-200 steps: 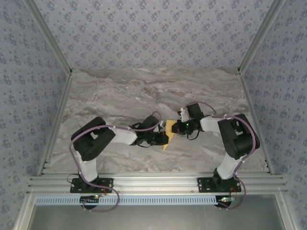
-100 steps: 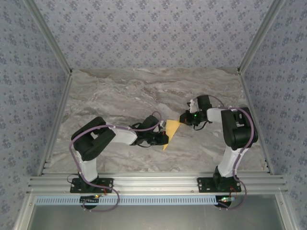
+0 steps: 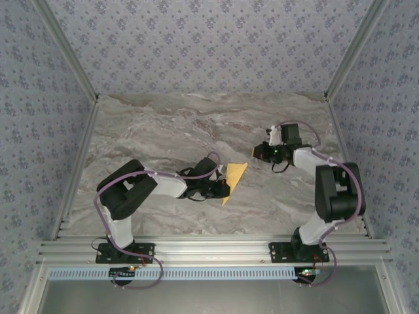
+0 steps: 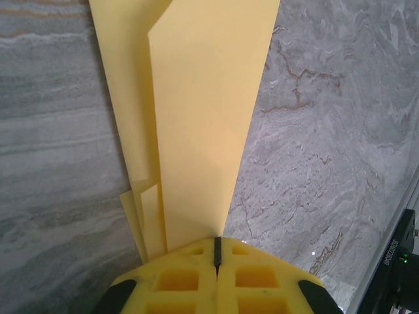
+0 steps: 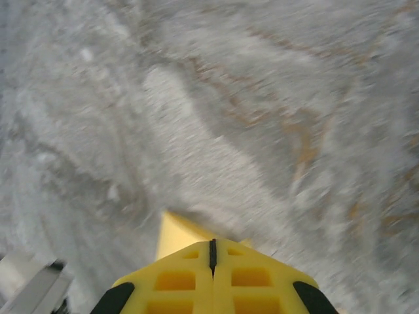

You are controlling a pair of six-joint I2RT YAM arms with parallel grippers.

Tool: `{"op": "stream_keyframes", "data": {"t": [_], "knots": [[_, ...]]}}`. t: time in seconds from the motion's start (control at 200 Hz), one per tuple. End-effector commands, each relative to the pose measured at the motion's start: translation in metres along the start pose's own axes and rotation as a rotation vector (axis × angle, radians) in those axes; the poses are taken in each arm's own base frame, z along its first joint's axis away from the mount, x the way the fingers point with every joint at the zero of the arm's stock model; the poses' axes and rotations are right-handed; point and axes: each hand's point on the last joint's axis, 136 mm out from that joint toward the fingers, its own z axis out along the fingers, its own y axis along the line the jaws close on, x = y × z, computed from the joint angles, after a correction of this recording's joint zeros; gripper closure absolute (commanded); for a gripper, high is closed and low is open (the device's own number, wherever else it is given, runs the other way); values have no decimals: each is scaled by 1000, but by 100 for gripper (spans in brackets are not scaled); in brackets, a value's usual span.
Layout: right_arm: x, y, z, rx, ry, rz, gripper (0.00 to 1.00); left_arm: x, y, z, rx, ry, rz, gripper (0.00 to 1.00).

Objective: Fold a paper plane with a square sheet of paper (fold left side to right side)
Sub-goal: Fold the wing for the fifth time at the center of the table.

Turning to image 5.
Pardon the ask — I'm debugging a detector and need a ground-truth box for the aluminium cross rail frame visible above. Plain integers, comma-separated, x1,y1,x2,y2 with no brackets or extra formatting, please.
0,251,73,314

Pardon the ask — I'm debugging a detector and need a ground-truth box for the yellow paper sheet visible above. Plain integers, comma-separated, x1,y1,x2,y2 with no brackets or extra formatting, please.
156,211,253,262

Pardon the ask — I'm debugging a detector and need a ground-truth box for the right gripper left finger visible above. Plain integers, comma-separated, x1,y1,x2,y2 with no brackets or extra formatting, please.
94,240,213,314

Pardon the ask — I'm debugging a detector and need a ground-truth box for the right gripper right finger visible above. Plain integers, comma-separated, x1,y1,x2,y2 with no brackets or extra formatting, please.
211,237,338,314

